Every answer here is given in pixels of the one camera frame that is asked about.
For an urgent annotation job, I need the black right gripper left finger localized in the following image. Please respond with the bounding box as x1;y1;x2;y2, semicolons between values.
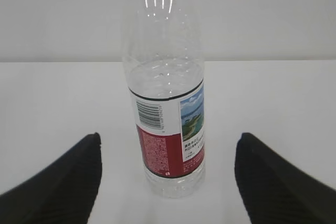
1;133;102;223

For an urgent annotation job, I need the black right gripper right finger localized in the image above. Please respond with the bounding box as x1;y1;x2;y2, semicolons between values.
234;133;335;223

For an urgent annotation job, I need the clear water bottle red label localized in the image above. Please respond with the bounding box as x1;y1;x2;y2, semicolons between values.
122;0;205;198

